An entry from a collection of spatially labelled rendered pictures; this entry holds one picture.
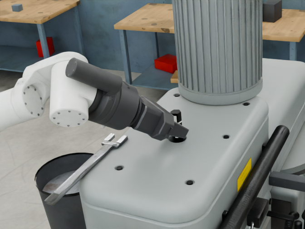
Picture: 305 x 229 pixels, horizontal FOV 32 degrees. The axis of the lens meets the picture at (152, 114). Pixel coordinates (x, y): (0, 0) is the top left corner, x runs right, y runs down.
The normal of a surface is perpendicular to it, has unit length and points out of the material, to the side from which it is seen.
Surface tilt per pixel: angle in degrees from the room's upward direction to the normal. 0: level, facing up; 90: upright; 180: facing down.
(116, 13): 90
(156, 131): 54
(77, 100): 47
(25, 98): 71
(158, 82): 0
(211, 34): 90
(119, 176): 0
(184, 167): 0
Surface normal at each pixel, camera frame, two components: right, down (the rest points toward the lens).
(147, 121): 0.47, 0.38
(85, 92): 0.65, -0.41
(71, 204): 0.10, 0.51
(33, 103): 0.89, -0.27
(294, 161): -0.10, -0.88
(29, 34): -0.45, 0.45
